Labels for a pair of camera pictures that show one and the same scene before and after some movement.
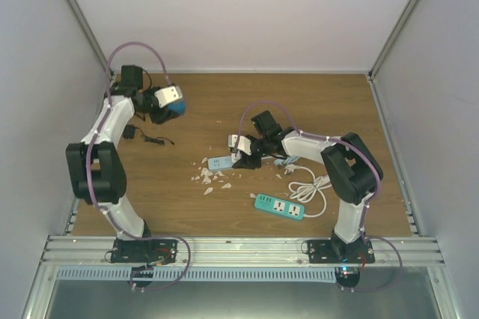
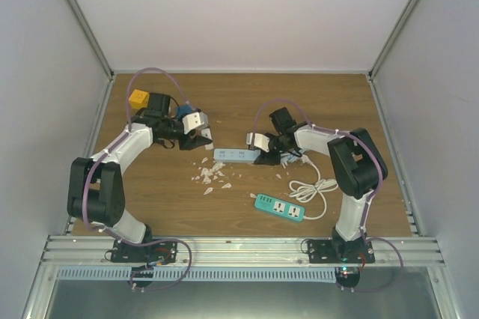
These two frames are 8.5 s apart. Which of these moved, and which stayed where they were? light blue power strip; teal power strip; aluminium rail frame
Moved: light blue power strip
Stayed: teal power strip; aluminium rail frame
